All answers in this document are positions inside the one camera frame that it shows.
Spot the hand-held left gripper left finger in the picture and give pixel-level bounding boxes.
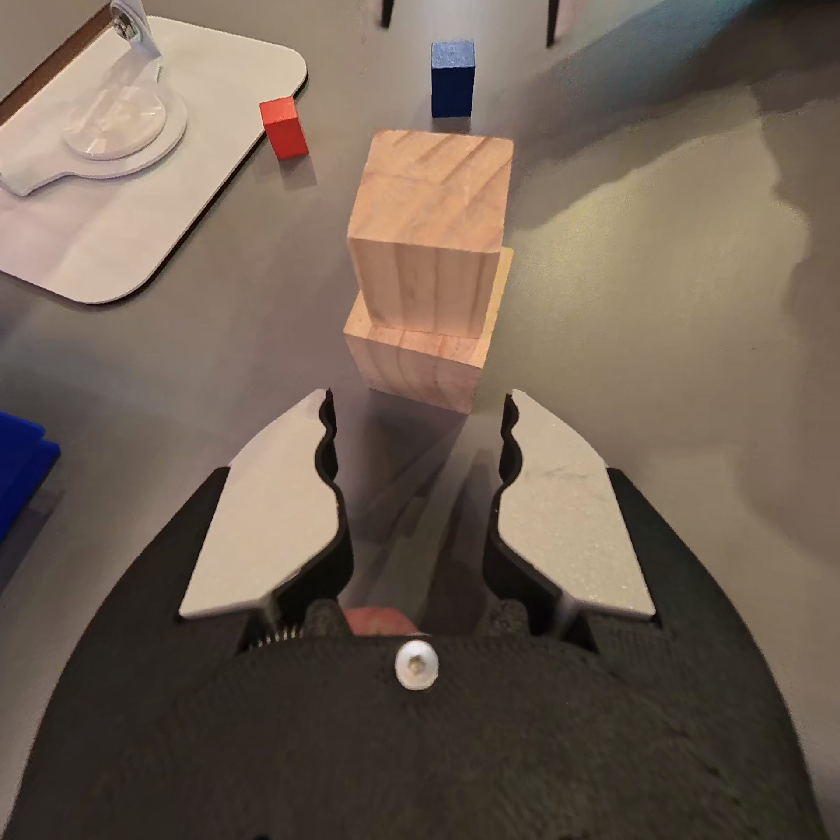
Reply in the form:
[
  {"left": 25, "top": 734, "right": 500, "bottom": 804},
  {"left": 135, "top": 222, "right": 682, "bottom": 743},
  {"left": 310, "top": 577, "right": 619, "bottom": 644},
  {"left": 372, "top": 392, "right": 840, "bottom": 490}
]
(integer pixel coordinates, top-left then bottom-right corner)
[{"left": 177, "top": 387, "right": 355, "bottom": 632}]

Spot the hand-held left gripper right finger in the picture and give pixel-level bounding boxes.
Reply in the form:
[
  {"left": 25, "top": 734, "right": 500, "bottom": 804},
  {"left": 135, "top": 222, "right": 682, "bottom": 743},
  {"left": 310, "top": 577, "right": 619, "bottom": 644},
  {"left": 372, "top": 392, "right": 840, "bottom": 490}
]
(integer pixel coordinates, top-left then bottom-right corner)
[{"left": 481, "top": 388, "right": 658, "bottom": 636}]

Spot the small blue wooden cube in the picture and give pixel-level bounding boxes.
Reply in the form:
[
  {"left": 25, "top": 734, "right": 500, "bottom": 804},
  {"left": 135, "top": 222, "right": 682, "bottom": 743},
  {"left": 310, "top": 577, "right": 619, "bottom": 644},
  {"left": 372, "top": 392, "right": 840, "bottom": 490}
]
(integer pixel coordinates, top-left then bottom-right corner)
[{"left": 430, "top": 41, "right": 476, "bottom": 119}]

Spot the small red wooden cube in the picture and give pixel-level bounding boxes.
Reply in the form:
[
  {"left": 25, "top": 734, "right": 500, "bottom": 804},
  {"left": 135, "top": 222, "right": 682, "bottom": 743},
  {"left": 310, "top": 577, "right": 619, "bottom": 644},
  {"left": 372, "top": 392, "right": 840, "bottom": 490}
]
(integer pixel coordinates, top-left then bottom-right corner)
[{"left": 259, "top": 96, "right": 311, "bottom": 161}]

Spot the large plain wooden cube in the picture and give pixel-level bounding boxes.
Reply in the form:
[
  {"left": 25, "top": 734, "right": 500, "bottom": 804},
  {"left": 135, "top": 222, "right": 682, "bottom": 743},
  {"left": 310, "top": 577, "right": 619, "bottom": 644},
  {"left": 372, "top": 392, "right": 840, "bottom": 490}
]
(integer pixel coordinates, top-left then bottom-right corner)
[
  {"left": 346, "top": 129, "right": 515, "bottom": 340},
  {"left": 343, "top": 246, "right": 515, "bottom": 415}
]

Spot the blue plastic bin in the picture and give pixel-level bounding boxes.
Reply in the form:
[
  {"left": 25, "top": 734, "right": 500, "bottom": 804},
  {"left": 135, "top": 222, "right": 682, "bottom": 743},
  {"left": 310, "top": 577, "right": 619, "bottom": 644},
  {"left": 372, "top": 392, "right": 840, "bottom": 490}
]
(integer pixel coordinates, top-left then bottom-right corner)
[{"left": 0, "top": 410, "right": 62, "bottom": 547}]

